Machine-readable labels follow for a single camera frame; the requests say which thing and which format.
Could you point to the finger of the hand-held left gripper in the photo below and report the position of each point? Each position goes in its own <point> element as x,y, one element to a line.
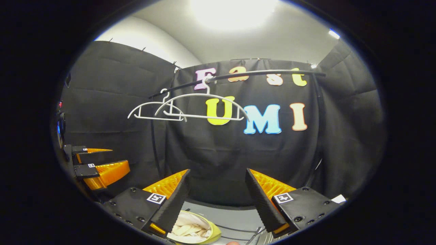
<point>109,173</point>
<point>97,157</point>

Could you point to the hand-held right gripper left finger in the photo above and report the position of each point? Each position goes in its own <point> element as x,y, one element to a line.
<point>177,200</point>

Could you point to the white plastic hanger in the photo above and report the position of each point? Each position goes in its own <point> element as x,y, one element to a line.
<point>153,118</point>
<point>208,94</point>

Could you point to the cream collared shirt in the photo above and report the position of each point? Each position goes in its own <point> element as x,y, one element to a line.
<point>190,228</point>

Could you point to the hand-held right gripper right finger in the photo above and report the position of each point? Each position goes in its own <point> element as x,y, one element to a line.
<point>260,200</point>

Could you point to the black backdrop cloth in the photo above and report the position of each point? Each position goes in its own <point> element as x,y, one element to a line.
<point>211,153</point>

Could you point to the black clothes rack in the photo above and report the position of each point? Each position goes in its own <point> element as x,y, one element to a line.
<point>259,72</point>

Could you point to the large ceiling light panel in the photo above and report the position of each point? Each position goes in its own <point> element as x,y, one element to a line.
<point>233,13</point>

